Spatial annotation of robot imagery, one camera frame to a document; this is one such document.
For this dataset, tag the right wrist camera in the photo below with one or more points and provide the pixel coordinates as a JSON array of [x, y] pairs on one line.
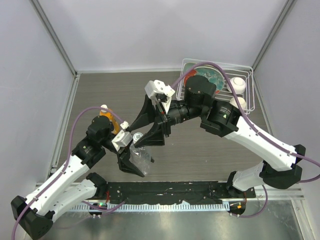
[[160, 92]]

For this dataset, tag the orange juice bottle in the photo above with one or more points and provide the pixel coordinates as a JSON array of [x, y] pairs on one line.
[[107, 113]]

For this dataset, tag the aluminium frame rail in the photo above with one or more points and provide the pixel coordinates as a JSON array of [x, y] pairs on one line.
[[273, 194]]

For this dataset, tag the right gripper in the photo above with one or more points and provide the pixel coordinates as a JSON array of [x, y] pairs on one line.
[[155, 136]]

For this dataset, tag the red and teal plate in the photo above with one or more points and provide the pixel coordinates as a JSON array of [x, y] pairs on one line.
[[209, 72]]

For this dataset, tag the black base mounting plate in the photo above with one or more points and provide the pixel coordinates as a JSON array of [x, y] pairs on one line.
[[170, 192]]

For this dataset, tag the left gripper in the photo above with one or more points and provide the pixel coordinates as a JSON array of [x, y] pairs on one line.
[[125, 164]]

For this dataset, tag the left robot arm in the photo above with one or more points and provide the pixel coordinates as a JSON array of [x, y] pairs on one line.
[[37, 212]]

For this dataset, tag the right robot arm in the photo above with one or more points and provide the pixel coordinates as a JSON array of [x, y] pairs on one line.
[[278, 169]]

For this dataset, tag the upper white bowl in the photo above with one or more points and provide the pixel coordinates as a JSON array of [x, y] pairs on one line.
[[239, 85]]

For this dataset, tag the clear plastic bottle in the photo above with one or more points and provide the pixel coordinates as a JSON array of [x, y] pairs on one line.
[[141, 158]]

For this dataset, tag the slotted cable duct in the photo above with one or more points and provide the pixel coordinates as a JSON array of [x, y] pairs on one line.
[[182, 207]]

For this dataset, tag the white bottle cap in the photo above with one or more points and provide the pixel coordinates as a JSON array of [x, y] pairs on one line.
[[136, 137], [104, 106]]

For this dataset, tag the white wire dish rack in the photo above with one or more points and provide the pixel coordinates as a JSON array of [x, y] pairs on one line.
[[244, 72]]

